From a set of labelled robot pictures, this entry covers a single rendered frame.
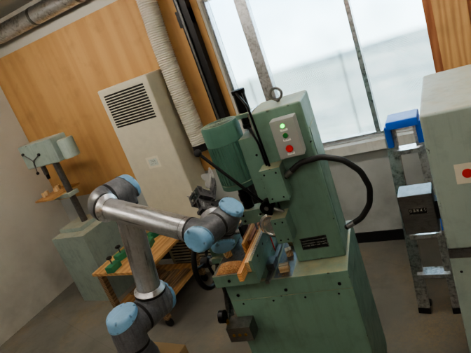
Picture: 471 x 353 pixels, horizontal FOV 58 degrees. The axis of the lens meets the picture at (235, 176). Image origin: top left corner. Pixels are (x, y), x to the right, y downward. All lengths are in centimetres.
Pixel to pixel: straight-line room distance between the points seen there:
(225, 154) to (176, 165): 165
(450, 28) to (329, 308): 176
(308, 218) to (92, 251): 256
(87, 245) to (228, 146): 240
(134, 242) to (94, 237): 215
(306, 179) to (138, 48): 228
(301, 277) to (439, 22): 173
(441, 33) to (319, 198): 143
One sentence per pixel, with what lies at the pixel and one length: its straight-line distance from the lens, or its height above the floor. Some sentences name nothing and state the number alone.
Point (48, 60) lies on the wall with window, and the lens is 438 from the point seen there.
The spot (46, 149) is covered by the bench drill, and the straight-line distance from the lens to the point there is 401.
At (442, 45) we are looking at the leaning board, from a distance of 288.
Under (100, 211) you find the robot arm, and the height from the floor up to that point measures 140.
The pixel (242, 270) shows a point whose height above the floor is 94.
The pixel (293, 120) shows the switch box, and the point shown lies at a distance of 165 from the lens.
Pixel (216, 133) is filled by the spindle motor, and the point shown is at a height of 148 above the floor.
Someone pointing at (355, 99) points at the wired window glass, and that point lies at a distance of 321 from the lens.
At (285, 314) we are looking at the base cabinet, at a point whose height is 61.
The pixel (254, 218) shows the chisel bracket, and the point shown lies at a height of 103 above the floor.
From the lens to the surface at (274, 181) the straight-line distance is 173.
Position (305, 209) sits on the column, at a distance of 186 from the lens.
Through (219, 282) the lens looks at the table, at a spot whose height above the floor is 87.
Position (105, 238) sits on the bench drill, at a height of 55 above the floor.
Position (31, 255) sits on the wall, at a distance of 481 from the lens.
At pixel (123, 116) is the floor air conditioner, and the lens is 361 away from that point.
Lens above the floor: 182
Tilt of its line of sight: 17 degrees down
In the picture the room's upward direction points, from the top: 20 degrees counter-clockwise
